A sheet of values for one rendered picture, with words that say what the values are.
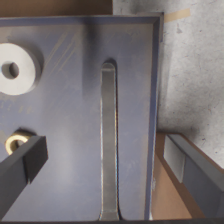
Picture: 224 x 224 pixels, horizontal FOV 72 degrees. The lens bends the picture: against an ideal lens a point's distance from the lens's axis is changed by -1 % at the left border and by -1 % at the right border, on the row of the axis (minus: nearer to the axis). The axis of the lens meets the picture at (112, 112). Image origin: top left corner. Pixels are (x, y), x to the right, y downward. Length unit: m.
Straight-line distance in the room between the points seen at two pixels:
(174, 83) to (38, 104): 1.05
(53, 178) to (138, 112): 0.20
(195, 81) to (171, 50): 0.29
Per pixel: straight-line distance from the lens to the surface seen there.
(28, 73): 0.26
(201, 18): 1.32
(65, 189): 0.34
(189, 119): 1.33
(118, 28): 0.26
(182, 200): 0.68
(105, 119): 0.25
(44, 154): 0.17
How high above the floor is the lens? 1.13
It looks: 76 degrees down
